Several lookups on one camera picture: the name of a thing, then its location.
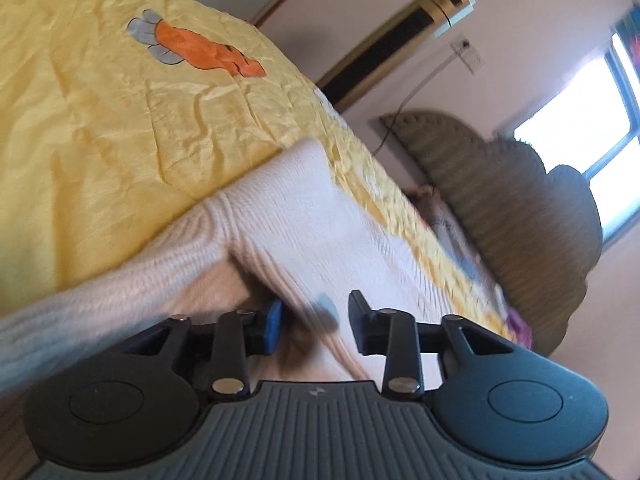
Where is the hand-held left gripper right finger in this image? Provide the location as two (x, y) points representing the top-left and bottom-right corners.
(348, 289), (522, 397)

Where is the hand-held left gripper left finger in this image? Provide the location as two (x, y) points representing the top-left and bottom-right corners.
(122, 300), (282, 402)

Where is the cream ribbed knit sweater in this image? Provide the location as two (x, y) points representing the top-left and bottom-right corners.
(0, 137), (501, 466)

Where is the patterned pillow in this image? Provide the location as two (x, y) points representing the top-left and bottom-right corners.
(407, 184), (503, 291)

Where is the purple cloth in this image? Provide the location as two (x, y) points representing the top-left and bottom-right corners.
(504, 307), (534, 347)

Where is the olive ribbed headboard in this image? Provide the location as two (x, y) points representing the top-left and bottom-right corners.
(380, 110), (604, 357)

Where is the yellow carrot print blanket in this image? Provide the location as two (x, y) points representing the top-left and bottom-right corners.
(0, 0), (521, 347)

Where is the window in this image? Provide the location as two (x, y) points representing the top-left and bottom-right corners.
(510, 25), (640, 252)

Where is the gold tower air conditioner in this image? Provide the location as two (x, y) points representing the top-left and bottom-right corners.
(315, 0), (477, 114)

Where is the black power cable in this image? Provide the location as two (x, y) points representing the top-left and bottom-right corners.
(375, 67), (467, 154)

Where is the white wall socket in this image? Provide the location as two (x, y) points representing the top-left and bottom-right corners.
(450, 37), (484, 74)

